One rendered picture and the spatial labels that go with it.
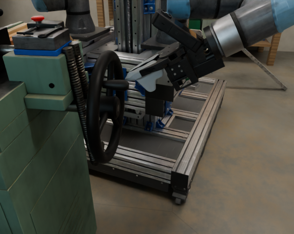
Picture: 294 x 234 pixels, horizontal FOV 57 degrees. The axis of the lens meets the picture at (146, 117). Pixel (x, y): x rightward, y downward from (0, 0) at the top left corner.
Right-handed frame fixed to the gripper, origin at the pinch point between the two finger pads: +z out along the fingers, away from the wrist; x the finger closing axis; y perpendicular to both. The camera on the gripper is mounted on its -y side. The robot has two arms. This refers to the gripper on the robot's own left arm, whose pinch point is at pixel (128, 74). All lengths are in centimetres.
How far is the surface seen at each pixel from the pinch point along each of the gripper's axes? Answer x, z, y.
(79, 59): 4.5, 10.4, -7.8
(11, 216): -18.6, 36.6, 12.7
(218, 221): 37, 15, 97
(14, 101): -8.6, 22.6, -8.4
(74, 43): 4.2, 9.2, -11.5
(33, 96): -4.4, 21.2, -6.8
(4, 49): 2.7, 24.7, -18.6
